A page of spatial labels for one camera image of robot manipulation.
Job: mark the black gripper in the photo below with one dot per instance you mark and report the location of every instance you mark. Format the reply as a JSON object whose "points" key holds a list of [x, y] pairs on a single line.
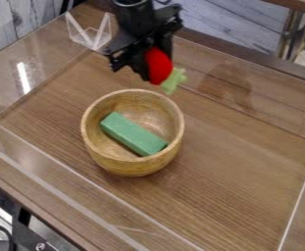
{"points": [[144, 27]]}

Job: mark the red felt strawberry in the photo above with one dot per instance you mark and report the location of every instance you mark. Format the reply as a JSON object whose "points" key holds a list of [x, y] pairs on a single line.
{"points": [[163, 73]]}

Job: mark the wooden bowl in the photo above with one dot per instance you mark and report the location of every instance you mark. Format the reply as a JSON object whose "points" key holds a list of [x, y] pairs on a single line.
{"points": [[153, 111]]}

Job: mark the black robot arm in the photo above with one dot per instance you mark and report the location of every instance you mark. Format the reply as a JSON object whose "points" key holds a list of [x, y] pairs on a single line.
{"points": [[143, 44]]}

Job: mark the green rectangular block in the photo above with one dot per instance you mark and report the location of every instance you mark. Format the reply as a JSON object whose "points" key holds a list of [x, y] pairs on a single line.
{"points": [[144, 142]]}

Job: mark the wooden table leg background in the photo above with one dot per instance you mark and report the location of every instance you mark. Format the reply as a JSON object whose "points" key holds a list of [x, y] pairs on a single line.
{"points": [[293, 39]]}

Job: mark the clear acrylic corner bracket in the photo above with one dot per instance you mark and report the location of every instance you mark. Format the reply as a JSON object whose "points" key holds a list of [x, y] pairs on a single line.
{"points": [[93, 38]]}

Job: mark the black table frame bracket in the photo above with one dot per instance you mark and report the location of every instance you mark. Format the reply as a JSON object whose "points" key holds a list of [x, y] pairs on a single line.
{"points": [[28, 240]]}

